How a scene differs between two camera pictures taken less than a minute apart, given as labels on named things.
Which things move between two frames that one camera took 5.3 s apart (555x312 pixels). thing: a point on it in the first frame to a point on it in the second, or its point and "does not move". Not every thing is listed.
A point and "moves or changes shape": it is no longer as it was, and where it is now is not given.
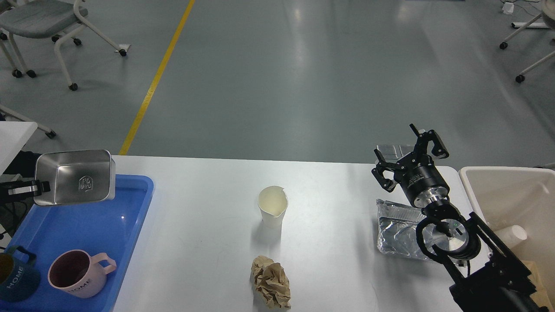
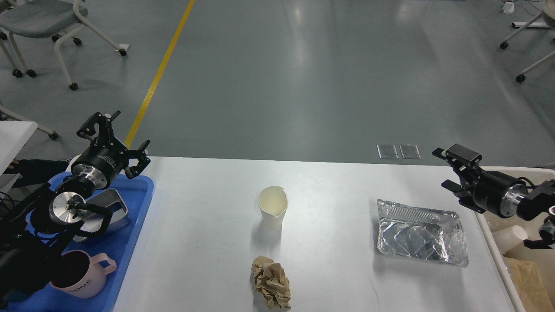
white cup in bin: (511, 235) does not move
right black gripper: (422, 180) to (491, 191)
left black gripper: (38, 186) to (105, 158)
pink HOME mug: (74, 271) does not move
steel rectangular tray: (76, 177) moves or changes shape
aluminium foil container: (396, 233) does not move
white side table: (14, 135) does not move
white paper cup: (273, 201) does not move
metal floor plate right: (406, 149) does not move
